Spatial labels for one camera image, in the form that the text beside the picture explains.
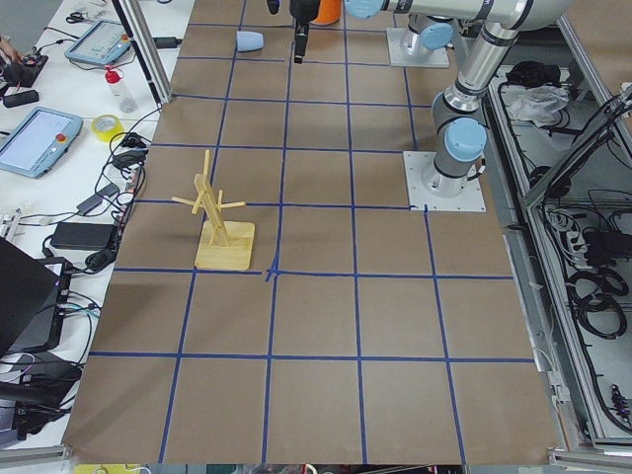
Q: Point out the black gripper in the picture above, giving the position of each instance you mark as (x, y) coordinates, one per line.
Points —
(301, 10)

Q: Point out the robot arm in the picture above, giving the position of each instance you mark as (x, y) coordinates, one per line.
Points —
(426, 34)
(461, 138)

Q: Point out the wooden cup rack stand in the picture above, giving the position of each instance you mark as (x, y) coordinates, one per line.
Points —
(223, 245)

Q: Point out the person's hand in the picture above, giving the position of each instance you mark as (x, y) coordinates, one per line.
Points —
(9, 50)

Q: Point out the orange cylindrical container grey lid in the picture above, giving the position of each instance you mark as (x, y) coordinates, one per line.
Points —
(329, 13)

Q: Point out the small black power adapter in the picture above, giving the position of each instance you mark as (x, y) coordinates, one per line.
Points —
(166, 42)

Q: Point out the far teach pendant tablet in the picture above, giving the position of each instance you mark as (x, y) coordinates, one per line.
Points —
(103, 44)

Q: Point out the teach pendant tablet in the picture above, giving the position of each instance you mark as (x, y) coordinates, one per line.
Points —
(103, 44)
(36, 144)

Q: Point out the red cap squeeze bottle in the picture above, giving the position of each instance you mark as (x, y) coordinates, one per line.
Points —
(118, 88)

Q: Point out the yellow tape roll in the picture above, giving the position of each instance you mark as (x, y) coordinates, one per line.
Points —
(106, 127)

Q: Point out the crumpled white cloth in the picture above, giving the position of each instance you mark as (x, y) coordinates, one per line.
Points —
(541, 105)

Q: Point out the near teach pendant tablet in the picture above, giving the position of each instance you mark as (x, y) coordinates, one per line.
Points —
(36, 144)

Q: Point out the black power adapter brick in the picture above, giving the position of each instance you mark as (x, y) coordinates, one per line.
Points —
(82, 236)

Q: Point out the black laptop computer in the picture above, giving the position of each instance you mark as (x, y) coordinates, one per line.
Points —
(32, 293)

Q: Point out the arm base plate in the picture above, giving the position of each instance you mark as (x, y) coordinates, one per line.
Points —
(434, 59)
(429, 190)

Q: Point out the aluminium frame post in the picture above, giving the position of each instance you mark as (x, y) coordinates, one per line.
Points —
(130, 15)

